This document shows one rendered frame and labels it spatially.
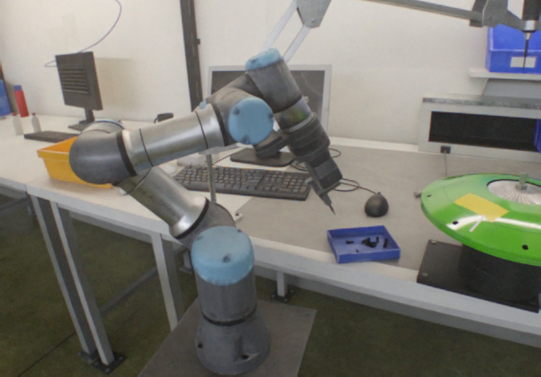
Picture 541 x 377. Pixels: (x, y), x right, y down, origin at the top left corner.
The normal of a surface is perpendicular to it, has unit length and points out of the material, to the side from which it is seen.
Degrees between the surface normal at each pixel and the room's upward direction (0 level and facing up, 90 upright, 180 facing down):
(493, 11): 90
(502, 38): 90
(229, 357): 71
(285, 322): 0
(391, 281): 90
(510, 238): 24
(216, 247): 5
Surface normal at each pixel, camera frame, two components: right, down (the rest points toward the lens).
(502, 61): -0.44, 0.48
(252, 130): 0.38, 0.30
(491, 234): -0.34, -0.75
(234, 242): -0.01, -0.90
